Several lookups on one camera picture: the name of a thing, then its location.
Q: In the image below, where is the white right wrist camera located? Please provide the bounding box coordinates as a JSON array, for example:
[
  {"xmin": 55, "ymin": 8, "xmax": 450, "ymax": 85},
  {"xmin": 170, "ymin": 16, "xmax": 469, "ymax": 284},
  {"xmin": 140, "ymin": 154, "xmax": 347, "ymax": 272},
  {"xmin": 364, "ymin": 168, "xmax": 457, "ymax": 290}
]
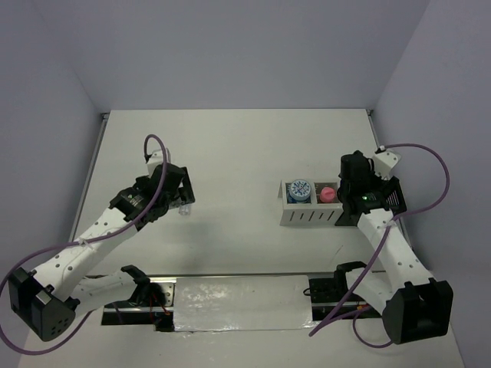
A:
[{"xmin": 371, "ymin": 146, "xmax": 401, "ymax": 179}]

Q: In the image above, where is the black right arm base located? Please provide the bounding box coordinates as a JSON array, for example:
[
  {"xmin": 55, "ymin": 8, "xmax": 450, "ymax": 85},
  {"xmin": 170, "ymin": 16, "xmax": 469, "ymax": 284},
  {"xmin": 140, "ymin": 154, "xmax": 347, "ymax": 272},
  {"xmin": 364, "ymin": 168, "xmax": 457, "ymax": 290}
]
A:
[{"xmin": 303, "ymin": 277, "xmax": 348, "ymax": 306}]

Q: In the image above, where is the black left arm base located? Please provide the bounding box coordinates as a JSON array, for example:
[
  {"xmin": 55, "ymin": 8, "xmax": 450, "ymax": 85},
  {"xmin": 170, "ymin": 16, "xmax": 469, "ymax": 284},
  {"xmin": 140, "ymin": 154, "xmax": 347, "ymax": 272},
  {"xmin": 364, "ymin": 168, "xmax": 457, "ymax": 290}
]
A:
[{"xmin": 101, "ymin": 276, "xmax": 176, "ymax": 333}]

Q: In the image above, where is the black slotted organizer box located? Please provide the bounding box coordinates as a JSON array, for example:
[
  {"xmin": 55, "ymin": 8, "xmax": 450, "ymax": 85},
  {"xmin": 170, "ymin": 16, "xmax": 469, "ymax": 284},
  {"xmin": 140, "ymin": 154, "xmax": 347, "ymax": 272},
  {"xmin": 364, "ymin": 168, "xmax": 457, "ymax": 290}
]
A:
[{"xmin": 335, "ymin": 176, "xmax": 407, "ymax": 226}]

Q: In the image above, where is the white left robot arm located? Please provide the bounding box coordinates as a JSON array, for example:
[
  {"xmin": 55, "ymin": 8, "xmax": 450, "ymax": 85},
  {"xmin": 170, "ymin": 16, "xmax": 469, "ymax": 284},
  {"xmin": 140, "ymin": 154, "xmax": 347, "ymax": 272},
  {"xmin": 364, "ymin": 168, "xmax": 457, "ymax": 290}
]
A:
[{"xmin": 8, "ymin": 164, "xmax": 195, "ymax": 342}]

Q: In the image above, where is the clear spray bottle blue cap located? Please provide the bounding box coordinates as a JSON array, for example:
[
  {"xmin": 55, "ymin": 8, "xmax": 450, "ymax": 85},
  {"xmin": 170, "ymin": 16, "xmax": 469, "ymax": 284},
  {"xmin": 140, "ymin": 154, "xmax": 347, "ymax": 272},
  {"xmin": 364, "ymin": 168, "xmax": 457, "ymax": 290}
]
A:
[{"xmin": 179, "ymin": 205, "xmax": 191, "ymax": 216}]

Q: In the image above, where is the white slotted organizer box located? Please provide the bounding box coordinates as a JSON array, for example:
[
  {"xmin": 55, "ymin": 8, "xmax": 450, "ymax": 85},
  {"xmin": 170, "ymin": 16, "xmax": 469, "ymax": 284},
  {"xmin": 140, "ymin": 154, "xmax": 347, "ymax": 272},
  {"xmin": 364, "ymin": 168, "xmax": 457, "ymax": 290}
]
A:
[{"xmin": 278, "ymin": 179, "xmax": 342, "ymax": 227}]

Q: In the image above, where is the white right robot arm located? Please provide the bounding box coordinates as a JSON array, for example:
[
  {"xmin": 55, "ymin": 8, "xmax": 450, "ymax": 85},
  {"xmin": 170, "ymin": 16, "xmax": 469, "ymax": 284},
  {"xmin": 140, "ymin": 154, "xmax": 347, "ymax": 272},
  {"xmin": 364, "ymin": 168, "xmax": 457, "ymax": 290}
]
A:
[{"xmin": 333, "ymin": 148, "xmax": 453, "ymax": 344}]

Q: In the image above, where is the silver foil covered panel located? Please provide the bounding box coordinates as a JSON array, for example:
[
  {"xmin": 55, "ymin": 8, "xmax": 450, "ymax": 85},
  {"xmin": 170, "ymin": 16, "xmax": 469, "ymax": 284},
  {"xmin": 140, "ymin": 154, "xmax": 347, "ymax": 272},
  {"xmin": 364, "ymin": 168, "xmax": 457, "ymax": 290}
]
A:
[{"xmin": 173, "ymin": 275, "xmax": 316, "ymax": 332}]

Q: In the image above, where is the blue slime jar printed lid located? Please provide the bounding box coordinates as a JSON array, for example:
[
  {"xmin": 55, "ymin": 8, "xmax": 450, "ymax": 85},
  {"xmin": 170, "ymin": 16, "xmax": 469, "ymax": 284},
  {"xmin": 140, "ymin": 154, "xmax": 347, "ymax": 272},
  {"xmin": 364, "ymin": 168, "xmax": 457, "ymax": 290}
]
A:
[{"xmin": 286, "ymin": 179, "xmax": 311, "ymax": 203}]

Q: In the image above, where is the pink cap clear tube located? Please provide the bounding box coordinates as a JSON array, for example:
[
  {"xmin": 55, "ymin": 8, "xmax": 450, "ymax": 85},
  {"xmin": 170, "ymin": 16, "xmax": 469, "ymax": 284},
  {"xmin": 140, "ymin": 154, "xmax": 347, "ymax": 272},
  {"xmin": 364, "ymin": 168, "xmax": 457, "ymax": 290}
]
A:
[{"xmin": 319, "ymin": 186, "xmax": 337, "ymax": 203}]

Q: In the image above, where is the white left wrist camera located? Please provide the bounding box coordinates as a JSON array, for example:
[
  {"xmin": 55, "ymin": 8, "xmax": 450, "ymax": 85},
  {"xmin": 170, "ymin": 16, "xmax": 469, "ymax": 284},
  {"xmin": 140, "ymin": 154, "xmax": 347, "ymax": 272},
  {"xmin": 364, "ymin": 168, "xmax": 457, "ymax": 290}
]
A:
[{"xmin": 147, "ymin": 149, "xmax": 171, "ymax": 176}]

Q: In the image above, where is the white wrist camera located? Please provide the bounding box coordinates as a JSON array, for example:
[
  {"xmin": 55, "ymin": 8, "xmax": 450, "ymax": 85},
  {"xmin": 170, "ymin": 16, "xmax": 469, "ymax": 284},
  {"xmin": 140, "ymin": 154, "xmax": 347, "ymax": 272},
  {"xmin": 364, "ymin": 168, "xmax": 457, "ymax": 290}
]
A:
[
  {"xmin": 147, "ymin": 149, "xmax": 171, "ymax": 176},
  {"xmin": 371, "ymin": 146, "xmax": 401, "ymax": 179}
]

